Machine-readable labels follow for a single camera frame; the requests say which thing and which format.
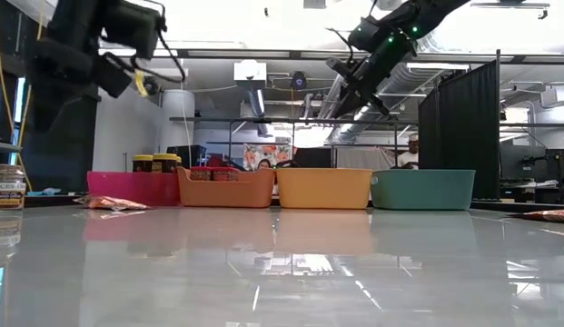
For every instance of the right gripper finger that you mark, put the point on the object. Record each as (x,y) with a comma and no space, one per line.
(358,102)
(346,102)

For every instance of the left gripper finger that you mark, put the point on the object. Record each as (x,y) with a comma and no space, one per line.
(66,106)
(43,109)

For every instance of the small glass saffron jar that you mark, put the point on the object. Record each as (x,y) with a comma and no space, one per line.
(6,191)

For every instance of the yellow-lid dark spice jar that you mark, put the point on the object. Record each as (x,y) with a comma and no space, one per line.
(165,163)
(142,164)

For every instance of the orange printed spice packet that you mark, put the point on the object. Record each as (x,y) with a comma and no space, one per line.
(549,215)
(113,203)

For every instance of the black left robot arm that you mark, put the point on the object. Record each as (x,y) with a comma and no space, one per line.
(77,20)

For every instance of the round black ceiling device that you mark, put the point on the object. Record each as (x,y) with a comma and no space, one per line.
(299,81)
(152,86)

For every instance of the grey desk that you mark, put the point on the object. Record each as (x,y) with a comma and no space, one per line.
(2,146)

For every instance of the black background monitor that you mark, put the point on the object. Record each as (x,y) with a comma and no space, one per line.
(312,158)

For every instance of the person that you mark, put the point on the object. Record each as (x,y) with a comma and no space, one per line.
(264,164)
(408,156)

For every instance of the overhead beam with light strips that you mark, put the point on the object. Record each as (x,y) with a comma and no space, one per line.
(286,54)

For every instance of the blue cloth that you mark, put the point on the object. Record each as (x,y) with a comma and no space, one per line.
(44,192)

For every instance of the yellow plastic bin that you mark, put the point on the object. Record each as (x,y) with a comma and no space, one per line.
(324,188)

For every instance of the white ceiling box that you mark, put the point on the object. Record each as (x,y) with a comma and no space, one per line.
(250,71)

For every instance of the floral printed cloth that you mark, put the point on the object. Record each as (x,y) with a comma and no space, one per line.
(259,153)

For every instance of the pink plastic bin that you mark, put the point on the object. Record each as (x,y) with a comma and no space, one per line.
(131,188)

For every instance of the black divider panel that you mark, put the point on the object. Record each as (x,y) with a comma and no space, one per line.
(463,136)

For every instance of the teal plastic bin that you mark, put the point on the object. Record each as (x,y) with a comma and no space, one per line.
(422,191)

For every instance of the white round pillar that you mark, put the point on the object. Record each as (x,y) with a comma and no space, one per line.
(177,131)

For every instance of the black background box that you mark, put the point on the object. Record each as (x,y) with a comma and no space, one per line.
(186,156)

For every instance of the red bag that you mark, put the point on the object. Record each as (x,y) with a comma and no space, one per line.
(218,160)

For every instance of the orange plastic bin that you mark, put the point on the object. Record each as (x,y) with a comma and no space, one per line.
(227,193)

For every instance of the black equipment bench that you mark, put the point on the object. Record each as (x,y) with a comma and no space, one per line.
(554,163)

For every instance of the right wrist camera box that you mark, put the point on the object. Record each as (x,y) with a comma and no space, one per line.
(363,34)

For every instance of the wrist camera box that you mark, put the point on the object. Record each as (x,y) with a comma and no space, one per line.
(363,34)
(134,27)

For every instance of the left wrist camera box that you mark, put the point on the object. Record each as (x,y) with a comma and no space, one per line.
(134,27)

